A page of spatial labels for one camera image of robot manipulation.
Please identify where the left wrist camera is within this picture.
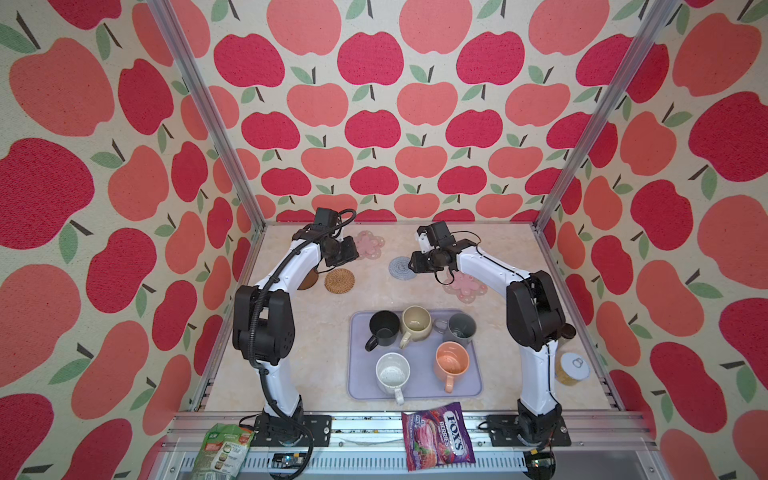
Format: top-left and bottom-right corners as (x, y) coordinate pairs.
(313, 207), (340, 230)

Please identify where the grey mug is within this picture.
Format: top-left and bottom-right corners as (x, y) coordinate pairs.
(433, 313), (477, 347)

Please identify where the left corner aluminium post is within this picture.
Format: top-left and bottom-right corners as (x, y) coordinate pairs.
(147, 0), (266, 232)

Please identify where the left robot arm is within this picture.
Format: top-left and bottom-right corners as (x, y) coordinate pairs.
(232, 208), (359, 446)

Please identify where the lavender tray mat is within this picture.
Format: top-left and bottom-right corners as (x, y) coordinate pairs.
(347, 311), (483, 401)

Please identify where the peach orange mug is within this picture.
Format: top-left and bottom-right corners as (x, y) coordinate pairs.
(434, 341), (470, 394)

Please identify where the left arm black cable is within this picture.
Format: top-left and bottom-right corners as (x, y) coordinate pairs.
(247, 207), (358, 480)

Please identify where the black mug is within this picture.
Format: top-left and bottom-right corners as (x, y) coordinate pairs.
(365, 310), (400, 352)

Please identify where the aluminium front rail frame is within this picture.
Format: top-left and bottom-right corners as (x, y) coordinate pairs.
(146, 410), (672, 479)

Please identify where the right corner aluminium post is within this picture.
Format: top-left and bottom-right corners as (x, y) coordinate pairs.
(533, 0), (680, 233)

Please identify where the corner aluminium post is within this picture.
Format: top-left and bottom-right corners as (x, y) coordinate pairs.
(533, 0), (680, 233)
(147, 0), (266, 232)

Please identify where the brown wooden round coaster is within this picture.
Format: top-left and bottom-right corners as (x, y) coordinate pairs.
(298, 269), (319, 291)

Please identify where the green snack packet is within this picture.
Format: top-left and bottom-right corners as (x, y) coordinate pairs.
(192, 423), (254, 480)

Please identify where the yellow jar white lid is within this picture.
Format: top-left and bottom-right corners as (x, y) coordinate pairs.
(555, 352), (591, 386)

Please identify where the purple Fox's candy bag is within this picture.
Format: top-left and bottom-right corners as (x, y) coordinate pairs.
(401, 402), (476, 472)

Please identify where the grey woven round coaster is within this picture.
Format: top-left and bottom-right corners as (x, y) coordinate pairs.
(388, 256), (416, 281)

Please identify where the woven rattan round coaster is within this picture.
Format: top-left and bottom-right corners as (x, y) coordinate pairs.
(324, 268), (355, 294)

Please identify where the pink flower coaster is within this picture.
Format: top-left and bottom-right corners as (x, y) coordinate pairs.
(354, 230), (385, 260)
(443, 272), (488, 304)

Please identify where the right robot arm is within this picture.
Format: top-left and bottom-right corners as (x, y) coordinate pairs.
(409, 240), (566, 447)

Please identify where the white mug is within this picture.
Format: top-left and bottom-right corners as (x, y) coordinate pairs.
(375, 352), (411, 405)

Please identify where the cream beige mug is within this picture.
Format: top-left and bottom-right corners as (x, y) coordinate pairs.
(399, 305), (433, 349)

